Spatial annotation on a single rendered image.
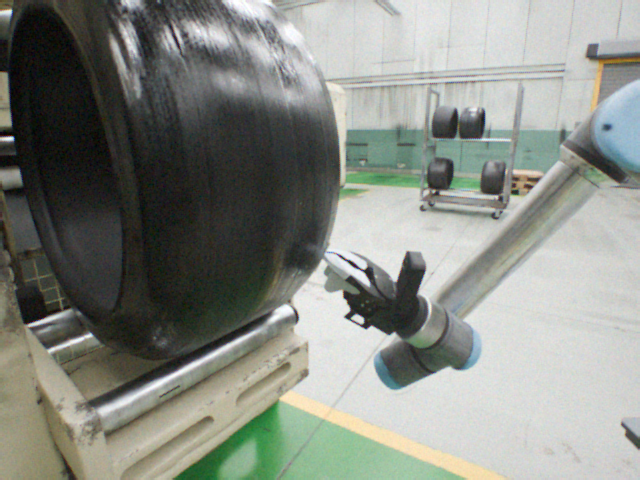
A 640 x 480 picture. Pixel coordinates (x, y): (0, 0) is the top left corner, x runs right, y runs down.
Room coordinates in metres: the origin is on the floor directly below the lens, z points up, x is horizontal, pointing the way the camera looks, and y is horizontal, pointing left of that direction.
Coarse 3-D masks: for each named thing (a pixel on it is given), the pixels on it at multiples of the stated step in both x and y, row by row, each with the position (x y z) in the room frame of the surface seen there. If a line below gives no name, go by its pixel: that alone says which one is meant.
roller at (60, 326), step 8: (64, 312) 0.55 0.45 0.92; (72, 312) 0.55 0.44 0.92; (40, 320) 0.52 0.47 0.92; (48, 320) 0.52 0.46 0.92; (56, 320) 0.53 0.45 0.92; (64, 320) 0.53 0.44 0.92; (72, 320) 0.54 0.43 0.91; (32, 328) 0.50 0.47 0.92; (40, 328) 0.51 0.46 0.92; (48, 328) 0.51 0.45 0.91; (56, 328) 0.52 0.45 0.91; (64, 328) 0.53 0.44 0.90; (72, 328) 0.54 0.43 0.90; (80, 328) 0.55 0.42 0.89; (40, 336) 0.50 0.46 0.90; (48, 336) 0.51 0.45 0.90; (56, 336) 0.52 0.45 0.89; (64, 336) 0.53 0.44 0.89
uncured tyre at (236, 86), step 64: (64, 0) 0.38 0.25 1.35; (128, 0) 0.35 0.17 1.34; (192, 0) 0.38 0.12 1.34; (256, 0) 0.49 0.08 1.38; (64, 64) 0.65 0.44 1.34; (128, 64) 0.33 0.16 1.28; (192, 64) 0.34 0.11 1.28; (256, 64) 0.40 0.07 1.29; (64, 128) 0.69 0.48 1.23; (128, 128) 0.32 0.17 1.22; (192, 128) 0.32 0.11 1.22; (256, 128) 0.37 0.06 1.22; (320, 128) 0.45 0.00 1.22; (64, 192) 0.67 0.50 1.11; (128, 192) 0.33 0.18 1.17; (192, 192) 0.32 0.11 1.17; (256, 192) 0.36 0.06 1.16; (320, 192) 0.44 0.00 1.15; (64, 256) 0.56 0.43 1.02; (128, 256) 0.34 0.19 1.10; (192, 256) 0.32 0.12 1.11; (256, 256) 0.37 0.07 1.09; (320, 256) 0.49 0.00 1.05; (128, 320) 0.36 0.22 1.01; (192, 320) 0.34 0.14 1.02
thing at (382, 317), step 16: (368, 272) 0.56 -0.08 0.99; (384, 272) 0.58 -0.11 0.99; (384, 288) 0.54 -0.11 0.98; (352, 304) 0.54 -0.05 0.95; (368, 304) 0.54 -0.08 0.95; (384, 304) 0.53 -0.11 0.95; (416, 304) 0.57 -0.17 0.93; (352, 320) 0.54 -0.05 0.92; (368, 320) 0.54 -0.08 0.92; (384, 320) 0.56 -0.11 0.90; (400, 320) 0.57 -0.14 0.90; (416, 320) 0.55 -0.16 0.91
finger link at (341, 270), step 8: (328, 256) 0.53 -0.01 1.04; (336, 256) 0.53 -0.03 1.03; (328, 264) 0.52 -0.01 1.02; (336, 264) 0.52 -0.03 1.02; (344, 264) 0.52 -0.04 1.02; (336, 272) 0.52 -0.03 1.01; (344, 272) 0.51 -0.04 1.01; (352, 272) 0.52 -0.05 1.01; (360, 272) 0.54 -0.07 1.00; (328, 280) 0.53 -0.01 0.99; (336, 280) 0.53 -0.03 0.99; (344, 280) 0.53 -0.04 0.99; (360, 280) 0.52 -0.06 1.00; (368, 280) 0.53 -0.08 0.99; (328, 288) 0.53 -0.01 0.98; (336, 288) 0.53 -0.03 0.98; (344, 288) 0.53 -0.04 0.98; (352, 288) 0.53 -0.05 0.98
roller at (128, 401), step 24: (288, 312) 0.57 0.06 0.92; (240, 336) 0.49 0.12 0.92; (264, 336) 0.51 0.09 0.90; (192, 360) 0.42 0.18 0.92; (216, 360) 0.44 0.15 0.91; (144, 384) 0.37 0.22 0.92; (168, 384) 0.38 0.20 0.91; (192, 384) 0.41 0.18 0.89; (96, 408) 0.33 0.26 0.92; (120, 408) 0.34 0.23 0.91; (144, 408) 0.36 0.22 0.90
